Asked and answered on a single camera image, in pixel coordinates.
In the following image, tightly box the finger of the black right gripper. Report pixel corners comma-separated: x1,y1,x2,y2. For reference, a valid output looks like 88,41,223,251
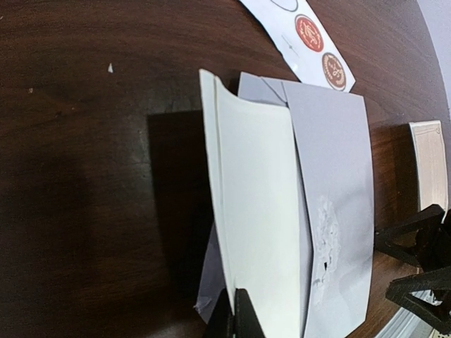
374,204,445,268
385,267,450,331

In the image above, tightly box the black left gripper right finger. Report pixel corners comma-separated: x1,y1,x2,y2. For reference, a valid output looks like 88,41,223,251
234,289,265,338

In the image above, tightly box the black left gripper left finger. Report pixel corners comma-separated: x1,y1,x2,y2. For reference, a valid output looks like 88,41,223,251
202,289,234,338

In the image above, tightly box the grey envelope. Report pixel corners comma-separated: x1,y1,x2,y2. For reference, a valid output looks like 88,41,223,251
193,72,376,338

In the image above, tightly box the beige letter paper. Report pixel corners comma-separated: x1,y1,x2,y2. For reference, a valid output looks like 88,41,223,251
409,120,449,211
196,69,304,337

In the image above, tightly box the brown seal sticker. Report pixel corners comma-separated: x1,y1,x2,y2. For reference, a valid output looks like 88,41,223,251
321,52,347,91

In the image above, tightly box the red seal sticker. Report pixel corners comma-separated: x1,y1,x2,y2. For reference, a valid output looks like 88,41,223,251
295,14,324,53

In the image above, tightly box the white sticker sheet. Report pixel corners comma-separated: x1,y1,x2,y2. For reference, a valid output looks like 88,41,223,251
240,0,355,92

